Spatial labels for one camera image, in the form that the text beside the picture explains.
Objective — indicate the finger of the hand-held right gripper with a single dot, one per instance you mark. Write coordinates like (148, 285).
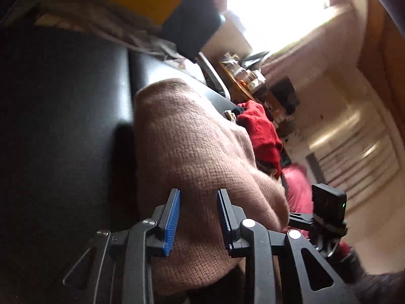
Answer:
(300, 219)

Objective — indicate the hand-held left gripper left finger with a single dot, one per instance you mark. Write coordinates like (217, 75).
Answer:
(171, 224)

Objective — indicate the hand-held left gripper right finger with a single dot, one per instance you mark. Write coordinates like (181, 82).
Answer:
(225, 224)

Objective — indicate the pink knit sweater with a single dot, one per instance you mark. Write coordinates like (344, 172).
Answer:
(189, 152)

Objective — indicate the person's right forearm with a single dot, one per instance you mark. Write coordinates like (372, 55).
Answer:
(383, 288)

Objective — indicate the red garment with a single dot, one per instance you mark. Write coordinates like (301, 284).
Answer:
(259, 129)

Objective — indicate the black box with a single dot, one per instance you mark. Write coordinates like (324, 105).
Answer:
(284, 93)

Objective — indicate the wooden side table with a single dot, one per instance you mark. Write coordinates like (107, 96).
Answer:
(240, 91)

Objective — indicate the black leather sofa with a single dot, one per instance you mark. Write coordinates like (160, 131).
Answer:
(63, 133)

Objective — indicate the grey chair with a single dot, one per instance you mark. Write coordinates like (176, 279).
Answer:
(215, 76)

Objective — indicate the crumpled grey cloth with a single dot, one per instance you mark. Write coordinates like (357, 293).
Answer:
(126, 34)

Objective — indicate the bright window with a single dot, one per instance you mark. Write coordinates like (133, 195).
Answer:
(275, 6)

